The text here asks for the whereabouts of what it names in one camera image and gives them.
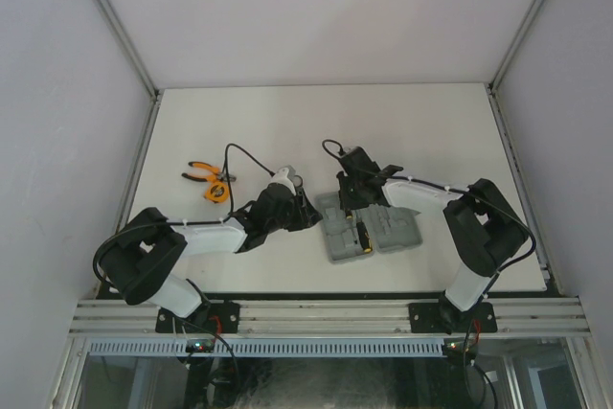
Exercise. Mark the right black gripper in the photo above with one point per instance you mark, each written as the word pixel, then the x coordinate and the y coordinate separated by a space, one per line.
pixel 350 203

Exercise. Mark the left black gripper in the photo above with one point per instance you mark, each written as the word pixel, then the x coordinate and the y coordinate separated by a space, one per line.
pixel 306 215

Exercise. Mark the grey plastic tool case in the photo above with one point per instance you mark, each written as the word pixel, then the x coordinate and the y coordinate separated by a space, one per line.
pixel 390 229

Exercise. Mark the orange handled pliers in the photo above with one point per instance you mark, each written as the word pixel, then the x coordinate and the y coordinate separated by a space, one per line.
pixel 204 172

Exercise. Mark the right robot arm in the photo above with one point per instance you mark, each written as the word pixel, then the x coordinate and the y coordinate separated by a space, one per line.
pixel 488 235

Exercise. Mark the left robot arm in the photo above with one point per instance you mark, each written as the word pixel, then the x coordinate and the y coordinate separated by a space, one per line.
pixel 138 261

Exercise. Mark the orange tape measure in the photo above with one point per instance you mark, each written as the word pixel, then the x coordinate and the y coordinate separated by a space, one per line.
pixel 217 192

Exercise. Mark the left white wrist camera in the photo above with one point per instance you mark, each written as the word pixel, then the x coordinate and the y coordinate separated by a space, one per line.
pixel 288 177

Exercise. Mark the slotted grey cable duct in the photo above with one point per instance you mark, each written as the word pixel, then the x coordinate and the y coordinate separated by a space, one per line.
pixel 269 347

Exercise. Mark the aluminium front rail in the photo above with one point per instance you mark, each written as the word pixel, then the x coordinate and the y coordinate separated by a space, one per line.
pixel 514 318

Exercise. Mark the right aluminium frame post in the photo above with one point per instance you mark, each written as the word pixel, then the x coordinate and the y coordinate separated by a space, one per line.
pixel 528 20

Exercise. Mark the aluminium frame post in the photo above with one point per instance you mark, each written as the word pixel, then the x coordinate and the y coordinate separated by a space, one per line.
pixel 120 34
pixel 528 20

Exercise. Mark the left aluminium frame post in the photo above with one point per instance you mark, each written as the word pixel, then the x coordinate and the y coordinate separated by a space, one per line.
pixel 120 34

